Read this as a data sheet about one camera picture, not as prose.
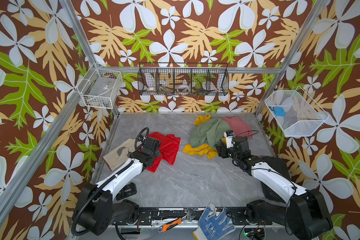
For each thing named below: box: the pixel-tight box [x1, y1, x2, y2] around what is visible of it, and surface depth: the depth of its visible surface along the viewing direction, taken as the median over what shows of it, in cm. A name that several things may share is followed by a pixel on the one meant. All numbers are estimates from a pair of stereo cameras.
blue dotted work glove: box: [192, 203, 236, 240], surface depth 73 cm
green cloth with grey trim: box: [190, 118, 231, 148], surface depth 94 cm
